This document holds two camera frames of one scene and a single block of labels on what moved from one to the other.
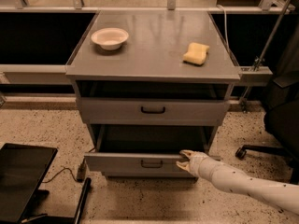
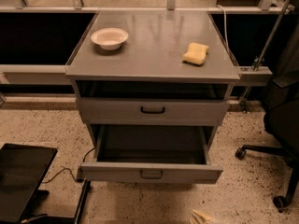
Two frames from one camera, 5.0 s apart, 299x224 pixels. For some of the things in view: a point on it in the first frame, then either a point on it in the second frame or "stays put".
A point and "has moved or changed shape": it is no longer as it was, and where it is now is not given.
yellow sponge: x=196 y=54 stays put
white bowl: x=109 y=38 stays put
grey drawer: x=147 y=148 has moved or changed shape
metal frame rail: x=35 y=75 stays put
